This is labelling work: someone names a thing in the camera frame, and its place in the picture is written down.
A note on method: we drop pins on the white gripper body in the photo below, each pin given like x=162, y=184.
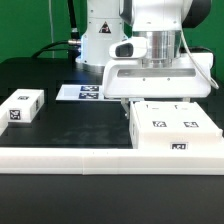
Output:
x=128, y=79

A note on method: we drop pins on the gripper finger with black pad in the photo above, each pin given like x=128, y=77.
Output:
x=125, y=105

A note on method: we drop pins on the white cabinet body box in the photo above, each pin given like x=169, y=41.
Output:
x=175, y=139

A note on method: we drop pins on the white cabinet top block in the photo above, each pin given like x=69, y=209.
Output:
x=23, y=105

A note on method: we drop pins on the white cabinet door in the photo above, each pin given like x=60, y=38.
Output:
x=190, y=117
x=151, y=117

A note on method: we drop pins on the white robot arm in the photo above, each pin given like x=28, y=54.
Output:
x=160, y=22

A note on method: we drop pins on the white marker sheet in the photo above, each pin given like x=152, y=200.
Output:
x=70, y=92

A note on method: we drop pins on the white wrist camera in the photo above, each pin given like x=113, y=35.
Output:
x=135, y=47

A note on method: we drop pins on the white L-shaped fence frame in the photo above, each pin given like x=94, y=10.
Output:
x=208, y=161

